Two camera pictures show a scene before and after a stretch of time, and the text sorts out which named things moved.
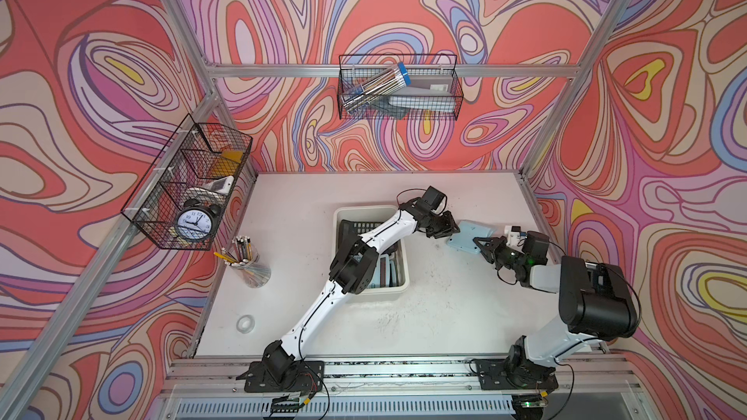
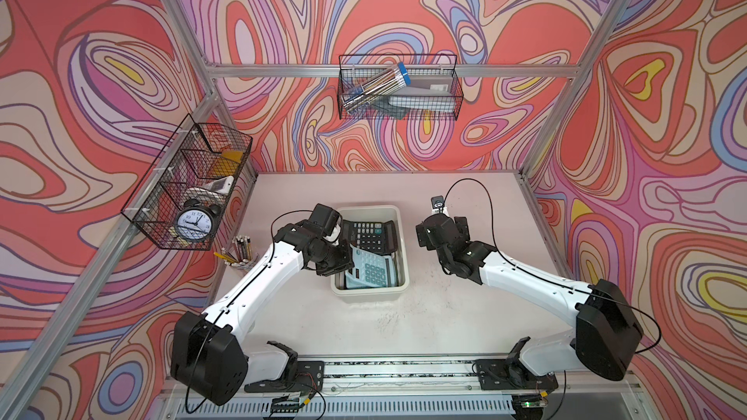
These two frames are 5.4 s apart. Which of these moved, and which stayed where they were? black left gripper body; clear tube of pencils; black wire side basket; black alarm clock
Moved: black left gripper body
Stayed: black wire side basket; clear tube of pencils; black alarm clock
